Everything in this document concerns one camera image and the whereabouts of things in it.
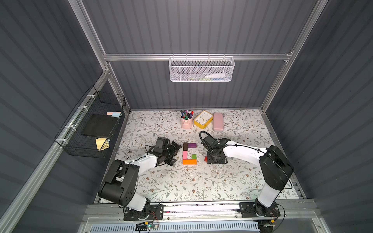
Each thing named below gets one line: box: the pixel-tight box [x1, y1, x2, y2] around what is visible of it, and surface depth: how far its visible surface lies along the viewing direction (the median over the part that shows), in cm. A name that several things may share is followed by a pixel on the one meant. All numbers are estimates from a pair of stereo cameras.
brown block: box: [183, 142, 188, 151], surface depth 100 cm
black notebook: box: [81, 113, 119, 138], surface depth 77 cm
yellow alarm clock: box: [193, 110, 214, 130], surface depth 113 cm
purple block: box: [187, 142, 197, 148], surface depth 103 cm
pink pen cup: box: [180, 115, 194, 130], surface depth 104 cm
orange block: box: [182, 159, 198, 165], surface depth 93 cm
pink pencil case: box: [213, 112, 224, 132], surface depth 113 cm
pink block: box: [182, 150, 188, 160], surface depth 96 cm
